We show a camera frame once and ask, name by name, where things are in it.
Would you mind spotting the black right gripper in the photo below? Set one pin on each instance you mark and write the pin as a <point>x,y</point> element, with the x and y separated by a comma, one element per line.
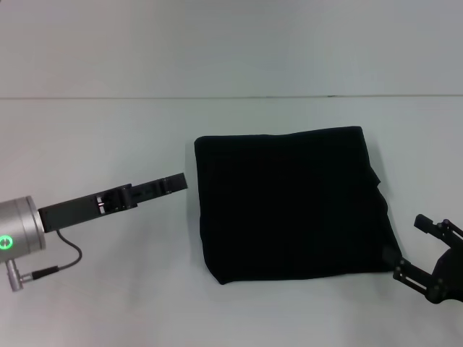
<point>450,274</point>

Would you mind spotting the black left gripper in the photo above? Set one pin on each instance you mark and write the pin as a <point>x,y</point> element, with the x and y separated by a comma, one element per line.
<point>83,209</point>

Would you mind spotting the black shirt with FREE print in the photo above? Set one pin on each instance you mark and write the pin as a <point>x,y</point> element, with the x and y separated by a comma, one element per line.
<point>289,206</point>

